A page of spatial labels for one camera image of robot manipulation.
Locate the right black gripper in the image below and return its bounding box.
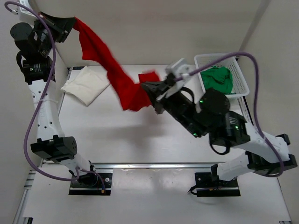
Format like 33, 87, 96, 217
141, 81, 204, 139

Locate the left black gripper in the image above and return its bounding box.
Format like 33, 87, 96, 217
34, 12, 76, 57

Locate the red t shirt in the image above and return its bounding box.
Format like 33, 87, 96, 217
73, 18, 160, 112

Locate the white t shirt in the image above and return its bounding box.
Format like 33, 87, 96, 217
61, 66, 110, 106

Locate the green item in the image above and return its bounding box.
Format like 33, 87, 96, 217
200, 67, 233, 95

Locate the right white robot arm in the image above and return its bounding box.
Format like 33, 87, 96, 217
141, 81, 297, 187

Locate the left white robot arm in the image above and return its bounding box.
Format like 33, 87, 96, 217
10, 12, 98, 187

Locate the black label on table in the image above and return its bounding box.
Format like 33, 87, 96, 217
72, 66, 84, 70

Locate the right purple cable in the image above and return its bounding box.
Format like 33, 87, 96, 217
175, 51, 285, 178

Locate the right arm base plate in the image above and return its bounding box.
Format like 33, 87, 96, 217
188, 172, 241, 197

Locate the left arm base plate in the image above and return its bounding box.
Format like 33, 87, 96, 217
69, 172, 113, 196

